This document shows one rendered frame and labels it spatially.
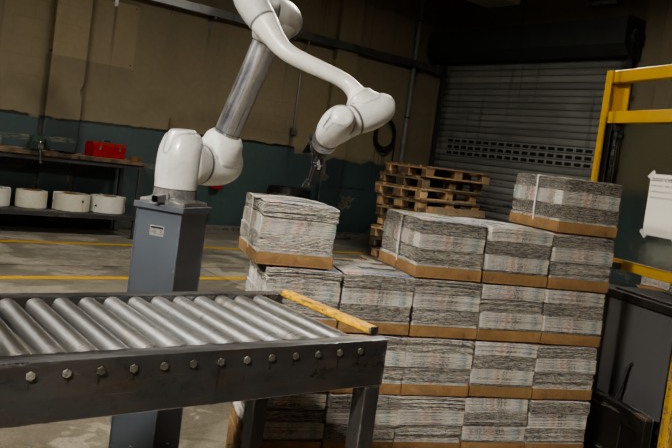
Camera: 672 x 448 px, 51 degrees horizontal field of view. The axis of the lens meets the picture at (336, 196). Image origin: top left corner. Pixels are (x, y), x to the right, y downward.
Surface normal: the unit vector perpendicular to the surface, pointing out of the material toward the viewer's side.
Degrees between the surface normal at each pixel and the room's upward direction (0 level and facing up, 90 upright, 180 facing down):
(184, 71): 90
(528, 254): 90
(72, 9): 90
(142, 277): 90
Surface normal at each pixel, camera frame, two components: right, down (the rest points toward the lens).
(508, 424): 0.28, 0.08
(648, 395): -0.95, -0.11
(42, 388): 0.60, 0.12
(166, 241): -0.32, 0.00
